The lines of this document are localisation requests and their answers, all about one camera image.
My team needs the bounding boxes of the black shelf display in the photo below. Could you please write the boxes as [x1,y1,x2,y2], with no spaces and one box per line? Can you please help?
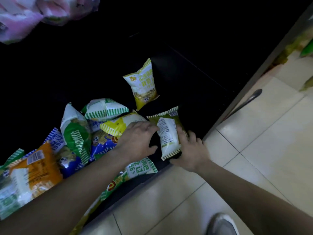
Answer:
[0,0,313,233]

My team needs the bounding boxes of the green hanging snack bag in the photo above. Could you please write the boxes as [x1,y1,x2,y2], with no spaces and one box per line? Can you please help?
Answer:
[299,39,313,58]

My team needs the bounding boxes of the person's right forearm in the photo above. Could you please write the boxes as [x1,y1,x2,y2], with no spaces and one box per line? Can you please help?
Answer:
[195,159,313,235]

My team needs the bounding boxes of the person's left hand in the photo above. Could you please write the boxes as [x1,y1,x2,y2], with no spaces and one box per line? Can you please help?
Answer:
[115,121,161,164]

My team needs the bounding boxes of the pile of snack packets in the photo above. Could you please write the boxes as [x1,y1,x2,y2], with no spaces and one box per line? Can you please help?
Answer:
[0,127,102,235]

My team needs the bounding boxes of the person's right grey shoe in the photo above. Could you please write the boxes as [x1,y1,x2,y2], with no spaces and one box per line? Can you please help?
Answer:
[206,212,240,235]

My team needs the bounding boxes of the person's left forearm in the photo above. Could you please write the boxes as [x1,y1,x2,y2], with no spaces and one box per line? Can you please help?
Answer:
[0,149,134,235]

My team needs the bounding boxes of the yellow blue hanging bag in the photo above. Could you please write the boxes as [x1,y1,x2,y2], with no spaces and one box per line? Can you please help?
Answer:
[299,75,313,92]

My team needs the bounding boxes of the pink white marshmallow bag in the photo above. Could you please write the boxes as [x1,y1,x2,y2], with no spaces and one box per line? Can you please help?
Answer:
[0,0,101,45]

